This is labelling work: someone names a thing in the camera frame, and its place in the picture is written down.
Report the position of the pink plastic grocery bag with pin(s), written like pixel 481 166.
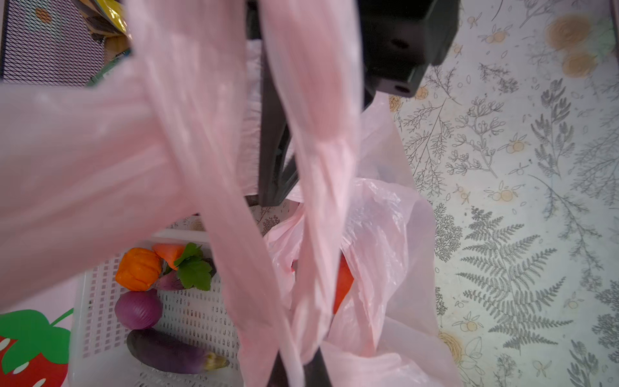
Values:
pixel 86 172

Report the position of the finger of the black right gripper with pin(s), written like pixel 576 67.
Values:
pixel 277 175

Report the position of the long dark purple eggplant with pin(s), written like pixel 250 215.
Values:
pixel 165 353

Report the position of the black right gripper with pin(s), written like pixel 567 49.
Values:
pixel 402 39

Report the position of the orange toy pumpkin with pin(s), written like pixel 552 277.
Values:
pixel 139 269

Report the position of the red toy pepper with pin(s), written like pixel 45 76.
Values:
pixel 344 283

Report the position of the black wire mesh basket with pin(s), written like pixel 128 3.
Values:
pixel 48 43

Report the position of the colourful snack packet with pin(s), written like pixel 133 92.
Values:
pixel 104 18

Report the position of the purple toy eggplant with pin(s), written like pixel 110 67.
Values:
pixel 139 310

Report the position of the white plastic vegetable basket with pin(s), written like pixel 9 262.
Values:
pixel 98 353

